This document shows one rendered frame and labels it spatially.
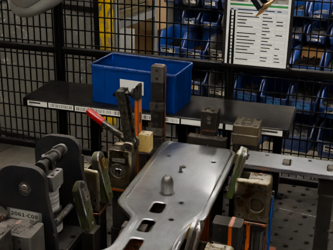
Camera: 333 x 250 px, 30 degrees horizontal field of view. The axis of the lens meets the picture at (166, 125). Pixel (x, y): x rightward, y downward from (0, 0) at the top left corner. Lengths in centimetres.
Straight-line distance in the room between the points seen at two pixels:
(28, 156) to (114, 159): 260
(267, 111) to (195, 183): 53
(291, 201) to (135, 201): 82
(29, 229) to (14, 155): 301
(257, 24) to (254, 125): 38
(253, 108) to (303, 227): 41
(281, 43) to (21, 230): 113
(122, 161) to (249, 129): 40
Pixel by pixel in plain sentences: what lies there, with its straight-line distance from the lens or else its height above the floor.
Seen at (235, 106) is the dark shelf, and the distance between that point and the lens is 207.
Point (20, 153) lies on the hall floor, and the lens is 431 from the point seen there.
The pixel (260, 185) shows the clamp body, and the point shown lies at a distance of 154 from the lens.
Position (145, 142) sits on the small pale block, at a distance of 173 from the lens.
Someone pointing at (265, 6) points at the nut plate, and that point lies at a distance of 170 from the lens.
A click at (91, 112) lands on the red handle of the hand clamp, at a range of 168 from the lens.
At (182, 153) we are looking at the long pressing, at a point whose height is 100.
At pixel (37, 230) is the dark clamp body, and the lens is 127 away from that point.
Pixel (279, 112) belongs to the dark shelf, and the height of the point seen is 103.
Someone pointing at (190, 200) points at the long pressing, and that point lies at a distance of 153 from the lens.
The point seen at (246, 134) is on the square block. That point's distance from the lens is 184.
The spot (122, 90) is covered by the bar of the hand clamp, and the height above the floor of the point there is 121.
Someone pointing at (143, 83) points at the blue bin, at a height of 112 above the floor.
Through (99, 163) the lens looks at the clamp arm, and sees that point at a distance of 151.
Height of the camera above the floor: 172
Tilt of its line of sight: 21 degrees down
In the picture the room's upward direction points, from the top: 1 degrees clockwise
